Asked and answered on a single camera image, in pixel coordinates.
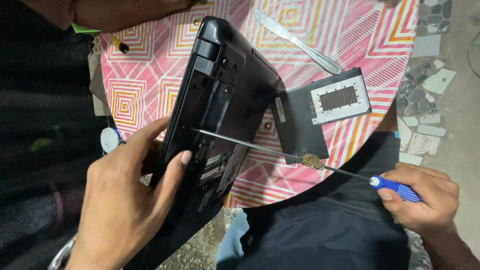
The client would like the black laptop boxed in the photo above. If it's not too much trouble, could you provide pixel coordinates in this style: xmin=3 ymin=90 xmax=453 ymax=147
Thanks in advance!
xmin=124 ymin=16 xmax=282 ymax=270

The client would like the black fabric heap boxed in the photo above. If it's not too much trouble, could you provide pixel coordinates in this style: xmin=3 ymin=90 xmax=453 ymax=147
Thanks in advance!
xmin=0 ymin=0 xmax=115 ymax=270

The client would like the person's left hand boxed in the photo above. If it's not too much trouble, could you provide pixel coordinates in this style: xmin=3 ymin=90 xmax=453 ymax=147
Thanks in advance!
xmin=67 ymin=117 xmax=193 ymax=270

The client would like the silver wrist bracelet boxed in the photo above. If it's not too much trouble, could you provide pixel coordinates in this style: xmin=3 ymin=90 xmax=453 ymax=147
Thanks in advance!
xmin=47 ymin=235 xmax=78 ymax=270

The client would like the small yellow black screwdriver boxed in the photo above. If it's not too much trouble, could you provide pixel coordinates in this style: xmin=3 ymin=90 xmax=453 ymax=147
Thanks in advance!
xmin=109 ymin=34 xmax=130 ymax=54

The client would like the beige lace table cover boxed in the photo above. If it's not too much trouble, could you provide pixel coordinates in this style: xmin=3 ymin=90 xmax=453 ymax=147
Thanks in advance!
xmin=88 ymin=33 xmax=113 ymax=117

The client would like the person's right hand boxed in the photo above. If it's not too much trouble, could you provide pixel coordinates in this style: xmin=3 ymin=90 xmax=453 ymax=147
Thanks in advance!
xmin=377 ymin=162 xmax=461 ymax=235

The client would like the pink orange patterned tablecloth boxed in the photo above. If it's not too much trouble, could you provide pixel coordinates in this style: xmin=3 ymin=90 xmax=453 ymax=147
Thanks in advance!
xmin=99 ymin=0 xmax=420 ymax=209

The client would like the blue handled screwdriver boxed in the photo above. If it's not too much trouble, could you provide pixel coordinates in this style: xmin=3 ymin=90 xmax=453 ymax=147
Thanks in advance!
xmin=190 ymin=127 xmax=421 ymax=203

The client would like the white round tape roll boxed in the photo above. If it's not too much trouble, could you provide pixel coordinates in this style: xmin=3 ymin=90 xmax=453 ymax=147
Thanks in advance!
xmin=100 ymin=127 xmax=122 ymax=155

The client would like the green paper piece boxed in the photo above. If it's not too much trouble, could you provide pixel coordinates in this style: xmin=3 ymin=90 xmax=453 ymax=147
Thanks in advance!
xmin=71 ymin=23 xmax=102 ymax=37

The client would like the person's dark clothing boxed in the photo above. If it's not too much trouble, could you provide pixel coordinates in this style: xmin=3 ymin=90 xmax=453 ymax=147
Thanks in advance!
xmin=225 ymin=131 xmax=413 ymax=270

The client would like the light blue cloth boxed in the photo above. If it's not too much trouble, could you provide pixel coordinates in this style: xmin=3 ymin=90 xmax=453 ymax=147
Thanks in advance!
xmin=215 ymin=209 xmax=251 ymax=270

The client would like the black laptop base cover panel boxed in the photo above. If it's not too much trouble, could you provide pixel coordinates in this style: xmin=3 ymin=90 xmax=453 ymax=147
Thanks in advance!
xmin=271 ymin=67 xmax=373 ymax=166

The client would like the thin grey cable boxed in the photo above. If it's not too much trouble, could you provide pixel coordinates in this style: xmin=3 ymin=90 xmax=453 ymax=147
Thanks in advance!
xmin=467 ymin=37 xmax=480 ymax=80

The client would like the silver table knife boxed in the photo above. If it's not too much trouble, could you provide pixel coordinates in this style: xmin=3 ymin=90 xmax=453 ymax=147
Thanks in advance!
xmin=253 ymin=7 xmax=343 ymax=76

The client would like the brown lump on screwdriver shaft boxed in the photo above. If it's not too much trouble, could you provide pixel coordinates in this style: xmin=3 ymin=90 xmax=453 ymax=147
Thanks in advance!
xmin=301 ymin=153 xmax=325 ymax=170

